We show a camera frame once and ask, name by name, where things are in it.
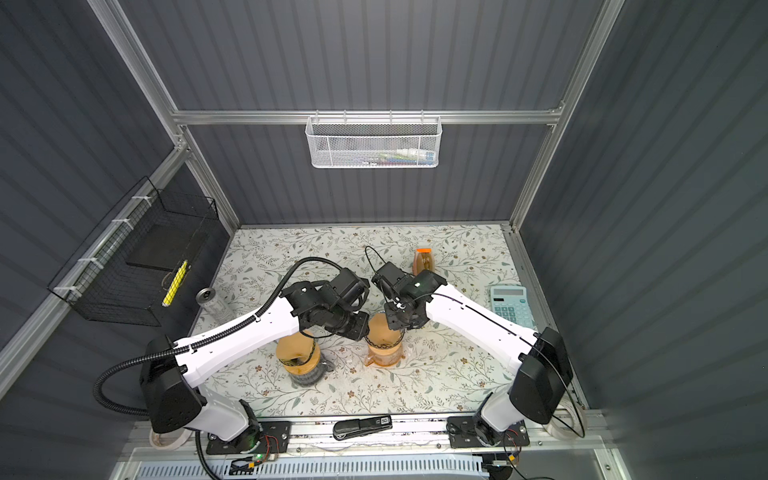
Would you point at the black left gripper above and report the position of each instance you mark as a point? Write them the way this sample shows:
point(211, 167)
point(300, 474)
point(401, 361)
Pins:
point(360, 331)

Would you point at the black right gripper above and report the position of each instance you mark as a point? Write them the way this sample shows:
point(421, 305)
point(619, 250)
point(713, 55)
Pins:
point(392, 321)

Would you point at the orange glass pitcher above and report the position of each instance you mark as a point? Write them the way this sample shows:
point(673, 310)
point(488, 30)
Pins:
point(384, 357)

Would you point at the grey glass pitcher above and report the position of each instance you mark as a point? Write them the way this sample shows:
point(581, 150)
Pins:
point(313, 376)

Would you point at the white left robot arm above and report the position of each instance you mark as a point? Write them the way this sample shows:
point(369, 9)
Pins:
point(173, 388)

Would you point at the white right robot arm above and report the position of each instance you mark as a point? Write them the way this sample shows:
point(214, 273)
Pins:
point(538, 361)

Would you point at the orange coffee filter holder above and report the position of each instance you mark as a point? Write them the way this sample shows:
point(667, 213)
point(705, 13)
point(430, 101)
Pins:
point(423, 260)

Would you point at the teal calculator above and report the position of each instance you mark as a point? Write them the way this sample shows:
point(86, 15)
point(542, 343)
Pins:
point(511, 303)

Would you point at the clear glass bottle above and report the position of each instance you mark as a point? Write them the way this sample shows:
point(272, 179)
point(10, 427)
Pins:
point(215, 305)

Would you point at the yellow marker pen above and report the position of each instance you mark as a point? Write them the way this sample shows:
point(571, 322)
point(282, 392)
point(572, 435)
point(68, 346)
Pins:
point(175, 284)

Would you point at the clear tape roll right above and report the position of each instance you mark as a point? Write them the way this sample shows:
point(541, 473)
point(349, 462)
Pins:
point(566, 430)

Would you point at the tape roll left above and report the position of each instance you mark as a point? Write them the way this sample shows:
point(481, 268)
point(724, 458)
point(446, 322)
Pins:
point(169, 441)

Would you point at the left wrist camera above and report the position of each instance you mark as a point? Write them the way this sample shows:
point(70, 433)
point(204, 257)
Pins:
point(349, 291)

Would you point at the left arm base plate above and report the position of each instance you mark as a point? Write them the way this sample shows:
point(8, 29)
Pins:
point(272, 437)

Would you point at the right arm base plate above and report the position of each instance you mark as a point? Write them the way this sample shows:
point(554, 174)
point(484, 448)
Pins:
point(465, 431)

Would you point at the white wire mesh basket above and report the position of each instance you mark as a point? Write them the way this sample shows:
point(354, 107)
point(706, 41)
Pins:
point(387, 143)

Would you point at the black wire basket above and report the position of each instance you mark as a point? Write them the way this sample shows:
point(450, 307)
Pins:
point(123, 274)

